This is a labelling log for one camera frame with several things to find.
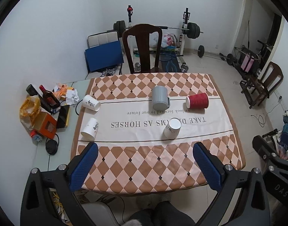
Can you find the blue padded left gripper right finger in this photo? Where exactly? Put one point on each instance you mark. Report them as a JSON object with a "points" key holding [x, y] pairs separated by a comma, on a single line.
{"points": [[210, 166]]}

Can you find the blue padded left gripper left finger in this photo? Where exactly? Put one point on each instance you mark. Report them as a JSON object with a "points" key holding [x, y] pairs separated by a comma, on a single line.
{"points": [[80, 166]]}

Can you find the white paper cup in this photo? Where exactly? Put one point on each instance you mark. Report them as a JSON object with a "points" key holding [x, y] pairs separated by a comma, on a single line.
{"points": [[90, 130], [91, 103], [172, 129]]}

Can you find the red ribbed paper cup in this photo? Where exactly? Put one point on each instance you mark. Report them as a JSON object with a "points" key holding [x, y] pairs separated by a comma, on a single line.
{"points": [[197, 101]]}

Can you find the grey plastic cup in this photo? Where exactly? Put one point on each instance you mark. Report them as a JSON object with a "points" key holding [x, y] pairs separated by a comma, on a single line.
{"points": [[160, 98]]}

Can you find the black round disc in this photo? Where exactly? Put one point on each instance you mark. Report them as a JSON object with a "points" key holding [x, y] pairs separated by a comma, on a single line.
{"points": [[51, 147]]}

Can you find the orange gift box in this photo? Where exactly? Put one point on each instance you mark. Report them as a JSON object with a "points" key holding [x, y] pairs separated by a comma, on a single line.
{"points": [[45, 125]]}

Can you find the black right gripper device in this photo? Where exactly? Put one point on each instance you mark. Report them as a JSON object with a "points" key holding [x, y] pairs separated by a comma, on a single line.
{"points": [[275, 175]]}

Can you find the dark glass liquor bottle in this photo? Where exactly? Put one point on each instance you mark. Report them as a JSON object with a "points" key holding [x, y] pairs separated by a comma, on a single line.
{"points": [[49, 97]]}

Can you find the crumpled white tissue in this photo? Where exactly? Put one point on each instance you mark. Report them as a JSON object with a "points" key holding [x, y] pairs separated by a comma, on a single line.
{"points": [[72, 97]]}

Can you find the yellow plastic bag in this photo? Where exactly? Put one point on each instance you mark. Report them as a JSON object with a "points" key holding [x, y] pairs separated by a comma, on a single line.
{"points": [[29, 110]]}

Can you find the checkered brown pink tablecloth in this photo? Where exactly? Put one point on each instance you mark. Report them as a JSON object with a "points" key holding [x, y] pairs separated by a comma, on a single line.
{"points": [[134, 155]]}

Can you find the orange snack packets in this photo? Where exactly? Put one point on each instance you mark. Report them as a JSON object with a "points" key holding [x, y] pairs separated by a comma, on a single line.
{"points": [[60, 90]]}

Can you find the wooden chair at right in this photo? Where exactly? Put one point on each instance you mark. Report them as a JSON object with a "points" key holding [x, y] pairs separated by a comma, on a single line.
{"points": [[257, 90]]}

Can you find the small barbell on floor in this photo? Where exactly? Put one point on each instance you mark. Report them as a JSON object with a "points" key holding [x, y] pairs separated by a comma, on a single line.
{"points": [[229, 58]]}

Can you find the barbell with black plates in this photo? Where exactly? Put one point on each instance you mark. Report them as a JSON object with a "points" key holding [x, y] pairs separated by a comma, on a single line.
{"points": [[192, 31]]}

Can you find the dark wooden chair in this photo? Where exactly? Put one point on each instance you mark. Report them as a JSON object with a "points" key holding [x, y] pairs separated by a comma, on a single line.
{"points": [[142, 33]]}

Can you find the white weight bench rack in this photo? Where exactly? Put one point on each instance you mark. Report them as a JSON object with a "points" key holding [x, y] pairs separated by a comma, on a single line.
{"points": [[186, 16]]}

